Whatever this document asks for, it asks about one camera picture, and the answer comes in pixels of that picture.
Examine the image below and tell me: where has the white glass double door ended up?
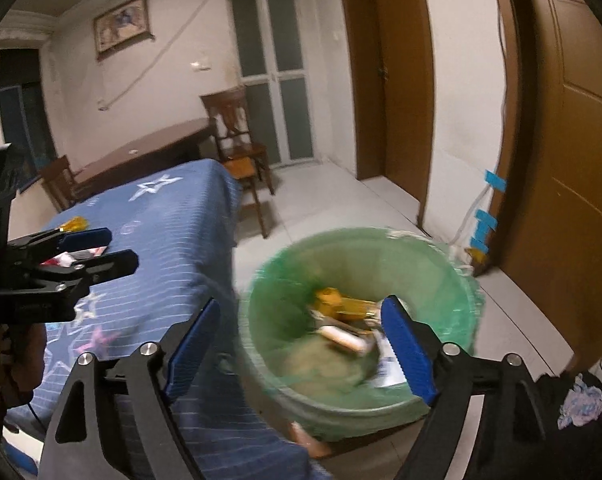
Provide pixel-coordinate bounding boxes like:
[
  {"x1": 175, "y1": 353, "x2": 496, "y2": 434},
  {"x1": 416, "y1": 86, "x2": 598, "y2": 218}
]
[{"x1": 225, "y1": 0, "x2": 316, "y2": 170}]

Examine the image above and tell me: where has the red and white wrapper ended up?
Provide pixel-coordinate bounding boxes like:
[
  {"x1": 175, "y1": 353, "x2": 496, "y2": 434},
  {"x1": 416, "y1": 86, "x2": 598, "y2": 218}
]
[{"x1": 41, "y1": 246, "x2": 108, "y2": 267}]

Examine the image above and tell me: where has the brown panelled wooden door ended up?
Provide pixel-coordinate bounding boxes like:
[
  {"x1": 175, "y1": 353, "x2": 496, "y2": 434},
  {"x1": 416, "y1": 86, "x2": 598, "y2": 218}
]
[{"x1": 486, "y1": 0, "x2": 602, "y2": 376}]

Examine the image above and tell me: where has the long orange carton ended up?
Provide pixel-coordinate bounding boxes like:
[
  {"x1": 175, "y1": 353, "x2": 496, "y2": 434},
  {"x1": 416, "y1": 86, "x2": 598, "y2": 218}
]
[{"x1": 308, "y1": 287, "x2": 382, "y2": 323}]

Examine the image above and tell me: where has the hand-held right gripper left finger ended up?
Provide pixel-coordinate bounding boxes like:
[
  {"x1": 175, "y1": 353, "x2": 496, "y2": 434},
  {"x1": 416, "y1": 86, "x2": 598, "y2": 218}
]
[{"x1": 38, "y1": 297, "x2": 222, "y2": 480}]

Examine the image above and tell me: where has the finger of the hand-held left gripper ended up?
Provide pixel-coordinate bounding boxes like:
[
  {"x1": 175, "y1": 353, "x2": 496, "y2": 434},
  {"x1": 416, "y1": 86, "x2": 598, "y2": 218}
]
[
  {"x1": 8, "y1": 227, "x2": 113, "y2": 261},
  {"x1": 26, "y1": 249, "x2": 140, "y2": 291}
]

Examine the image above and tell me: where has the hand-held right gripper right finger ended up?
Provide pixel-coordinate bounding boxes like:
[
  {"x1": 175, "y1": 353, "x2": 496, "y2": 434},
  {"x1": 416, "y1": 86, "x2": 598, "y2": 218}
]
[{"x1": 379, "y1": 295, "x2": 552, "y2": 480}]

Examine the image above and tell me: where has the wooden chair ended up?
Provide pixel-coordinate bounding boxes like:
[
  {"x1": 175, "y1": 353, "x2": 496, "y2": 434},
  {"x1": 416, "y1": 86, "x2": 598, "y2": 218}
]
[
  {"x1": 223, "y1": 155, "x2": 269, "y2": 238},
  {"x1": 199, "y1": 85, "x2": 277, "y2": 196},
  {"x1": 38, "y1": 155, "x2": 82, "y2": 211}
]

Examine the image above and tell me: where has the wall cable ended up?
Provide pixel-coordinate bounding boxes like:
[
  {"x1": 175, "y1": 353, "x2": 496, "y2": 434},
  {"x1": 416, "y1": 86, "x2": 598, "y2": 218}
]
[{"x1": 97, "y1": 0, "x2": 227, "y2": 111}]

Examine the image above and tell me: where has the dark printed cloth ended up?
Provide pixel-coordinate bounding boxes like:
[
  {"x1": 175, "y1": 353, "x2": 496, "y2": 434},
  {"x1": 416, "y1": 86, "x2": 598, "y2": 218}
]
[{"x1": 536, "y1": 370, "x2": 602, "y2": 480}]

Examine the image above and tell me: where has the blue star-print blanket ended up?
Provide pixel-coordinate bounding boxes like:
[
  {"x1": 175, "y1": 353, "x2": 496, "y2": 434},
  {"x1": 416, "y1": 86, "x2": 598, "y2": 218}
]
[{"x1": 3, "y1": 159, "x2": 332, "y2": 480}]

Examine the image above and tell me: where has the person's left hand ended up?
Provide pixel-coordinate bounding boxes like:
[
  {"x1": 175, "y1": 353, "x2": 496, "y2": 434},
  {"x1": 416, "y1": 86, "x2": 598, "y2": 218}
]
[{"x1": 1, "y1": 322, "x2": 48, "y2": 408}]

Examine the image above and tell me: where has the trash bin with green bag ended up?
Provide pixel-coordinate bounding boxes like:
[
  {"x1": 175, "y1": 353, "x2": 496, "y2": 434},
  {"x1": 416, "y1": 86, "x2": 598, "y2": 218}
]
[{"x1": 237, "y1": 227, "x2": 484, "y2": 443}]

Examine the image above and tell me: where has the round wooden dining table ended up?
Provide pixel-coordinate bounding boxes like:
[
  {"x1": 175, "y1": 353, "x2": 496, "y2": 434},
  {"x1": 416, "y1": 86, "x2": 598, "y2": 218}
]
[{"x1": 73, "y1": 117, "x2": 217, "y2": 196}]

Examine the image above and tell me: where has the dark window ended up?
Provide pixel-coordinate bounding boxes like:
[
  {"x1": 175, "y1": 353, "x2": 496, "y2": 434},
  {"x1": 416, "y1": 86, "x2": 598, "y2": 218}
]
[{"x1": 0, "y1": 47, "x2": 56, "y2": 191}]

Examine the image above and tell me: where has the framed elephant picture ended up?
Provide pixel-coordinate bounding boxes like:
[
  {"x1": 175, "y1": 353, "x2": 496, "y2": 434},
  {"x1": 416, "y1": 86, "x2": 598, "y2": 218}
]
[{"x1": 92, "y1": 0, "x2": 151, "y2": 61}]

